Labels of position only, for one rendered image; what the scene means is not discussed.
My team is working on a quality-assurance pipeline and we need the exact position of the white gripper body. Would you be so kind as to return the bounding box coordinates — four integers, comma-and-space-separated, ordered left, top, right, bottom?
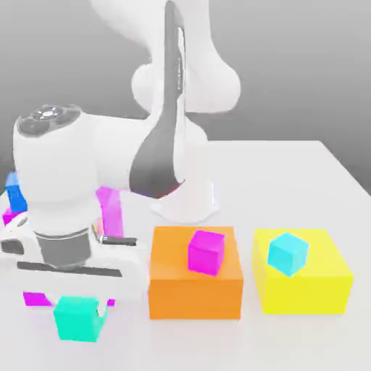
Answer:
0, 245, 149, 302

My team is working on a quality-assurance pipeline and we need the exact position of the small teal cube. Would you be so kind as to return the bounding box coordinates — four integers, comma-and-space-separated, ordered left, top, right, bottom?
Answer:
52, 295, 109, 343

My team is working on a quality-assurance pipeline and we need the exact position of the small magenta cube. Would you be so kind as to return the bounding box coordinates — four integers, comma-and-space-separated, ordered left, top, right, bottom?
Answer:
187, 229, 226, 277

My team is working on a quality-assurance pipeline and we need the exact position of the small blue cube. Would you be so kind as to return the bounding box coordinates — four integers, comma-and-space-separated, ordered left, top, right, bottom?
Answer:
5, 170, 29, 214

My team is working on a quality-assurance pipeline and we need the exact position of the small cyan cube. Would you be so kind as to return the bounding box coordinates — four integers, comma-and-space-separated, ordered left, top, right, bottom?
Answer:
267, 231, 310, 278

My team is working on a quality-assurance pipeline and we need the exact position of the large magenta box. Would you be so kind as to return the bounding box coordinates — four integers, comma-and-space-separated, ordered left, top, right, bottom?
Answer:
1, 185, 125, 307

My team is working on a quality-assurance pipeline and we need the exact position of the large orange box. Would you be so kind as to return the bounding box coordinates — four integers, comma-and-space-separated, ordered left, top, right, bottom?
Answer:
147, 225, 245, 321

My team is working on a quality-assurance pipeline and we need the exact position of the large yellow box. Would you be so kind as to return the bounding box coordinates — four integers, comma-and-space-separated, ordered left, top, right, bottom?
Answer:
251, 228, 355, 316

